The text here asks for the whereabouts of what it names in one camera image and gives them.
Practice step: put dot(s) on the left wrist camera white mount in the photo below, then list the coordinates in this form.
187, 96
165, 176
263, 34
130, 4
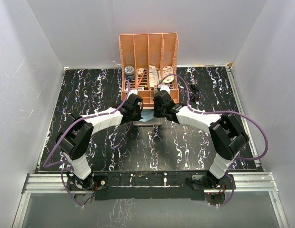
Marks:
131, 91

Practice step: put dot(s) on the blue cleaning cloth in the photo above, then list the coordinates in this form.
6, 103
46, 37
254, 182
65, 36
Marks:
147, 116

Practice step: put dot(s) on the small white card box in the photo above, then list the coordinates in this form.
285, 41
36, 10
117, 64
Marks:
140, 71

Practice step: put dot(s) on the red pencil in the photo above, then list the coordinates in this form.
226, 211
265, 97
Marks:
141, 78

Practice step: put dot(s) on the black sunglasses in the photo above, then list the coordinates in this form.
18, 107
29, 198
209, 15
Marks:
194, 92

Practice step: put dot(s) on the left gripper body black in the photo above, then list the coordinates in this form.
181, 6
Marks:
136, 115

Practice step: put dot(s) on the oval beige tag package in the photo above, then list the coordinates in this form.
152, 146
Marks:
168, 70

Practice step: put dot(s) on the orange desk organizer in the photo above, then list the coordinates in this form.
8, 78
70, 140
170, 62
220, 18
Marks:
140, 51

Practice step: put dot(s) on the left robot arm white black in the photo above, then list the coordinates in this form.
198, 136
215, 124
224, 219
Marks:
75, 136

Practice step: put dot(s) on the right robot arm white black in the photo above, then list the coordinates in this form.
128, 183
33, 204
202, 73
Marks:
227, 134

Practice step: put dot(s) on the blue white round tin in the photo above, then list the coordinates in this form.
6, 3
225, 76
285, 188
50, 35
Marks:
129, 73

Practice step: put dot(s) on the pink glasses case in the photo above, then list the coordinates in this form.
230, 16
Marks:
154, 122

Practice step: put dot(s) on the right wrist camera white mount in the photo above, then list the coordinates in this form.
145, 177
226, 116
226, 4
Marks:
162, 87

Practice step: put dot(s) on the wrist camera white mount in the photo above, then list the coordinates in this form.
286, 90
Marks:
131, 91
162, 87

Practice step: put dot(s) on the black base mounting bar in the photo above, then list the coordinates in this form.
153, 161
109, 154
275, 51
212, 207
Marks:
115, 185

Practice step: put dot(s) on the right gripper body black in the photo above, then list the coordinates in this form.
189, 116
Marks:
158, 111

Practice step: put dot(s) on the white tube package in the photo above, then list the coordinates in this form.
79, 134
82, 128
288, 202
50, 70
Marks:
153, 76

